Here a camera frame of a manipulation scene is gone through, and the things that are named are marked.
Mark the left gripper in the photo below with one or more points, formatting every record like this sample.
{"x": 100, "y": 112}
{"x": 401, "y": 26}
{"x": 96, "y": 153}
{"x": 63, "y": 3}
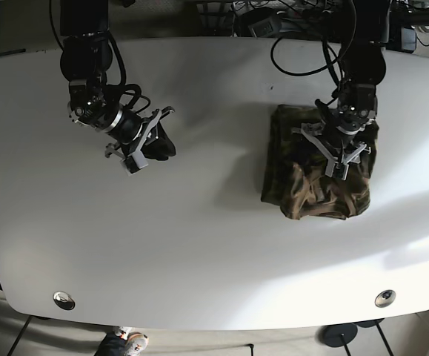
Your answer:
{"x": 333, "y": 144}

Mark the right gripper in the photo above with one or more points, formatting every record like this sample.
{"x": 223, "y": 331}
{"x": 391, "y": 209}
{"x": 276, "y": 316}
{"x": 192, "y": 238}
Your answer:
{"x": 135, "y": 137}

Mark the camouflage T-shirt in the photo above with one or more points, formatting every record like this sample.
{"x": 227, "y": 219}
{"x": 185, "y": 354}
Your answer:
{"x": 295, "y": 178}

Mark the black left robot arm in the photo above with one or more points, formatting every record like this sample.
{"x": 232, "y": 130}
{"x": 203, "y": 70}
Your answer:
{"x": 353, "y": 38}

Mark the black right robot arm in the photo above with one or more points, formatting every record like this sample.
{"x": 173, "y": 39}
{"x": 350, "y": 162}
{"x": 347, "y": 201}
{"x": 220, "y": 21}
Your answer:
{"x": 100, "y": 96}

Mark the right black floor stand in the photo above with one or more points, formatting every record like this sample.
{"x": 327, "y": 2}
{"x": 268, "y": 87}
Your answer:
{"x": 367, "y": 324}

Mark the black floor stand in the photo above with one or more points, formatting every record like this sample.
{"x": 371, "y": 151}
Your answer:
{"x": 338, "y": 336}
{"x": 367, "y": 324}

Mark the left black floor stand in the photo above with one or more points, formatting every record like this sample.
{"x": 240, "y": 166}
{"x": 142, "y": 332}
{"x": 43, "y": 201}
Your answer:
{"x": 338, "y": 336}

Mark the white orange shoe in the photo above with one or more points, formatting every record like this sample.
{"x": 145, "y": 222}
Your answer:
{"x": 122, "y": 332}
{"x": 136, "y": 344}

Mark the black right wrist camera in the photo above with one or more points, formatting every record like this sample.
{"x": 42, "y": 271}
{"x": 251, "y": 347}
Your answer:
{"x": 159, "y": 147}

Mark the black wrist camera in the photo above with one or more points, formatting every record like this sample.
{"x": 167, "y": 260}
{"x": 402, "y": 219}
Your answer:
{"x": 159, "y": 147}
{"x": 337, "y": 170}

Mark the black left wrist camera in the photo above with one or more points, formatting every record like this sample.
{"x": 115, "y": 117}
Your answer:
{"x": 337, "y": 170}

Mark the table cable grommet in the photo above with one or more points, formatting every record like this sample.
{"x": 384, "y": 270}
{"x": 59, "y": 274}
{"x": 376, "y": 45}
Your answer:
{"x": 385, "y": 298}
{"x": 64, "y": 301}

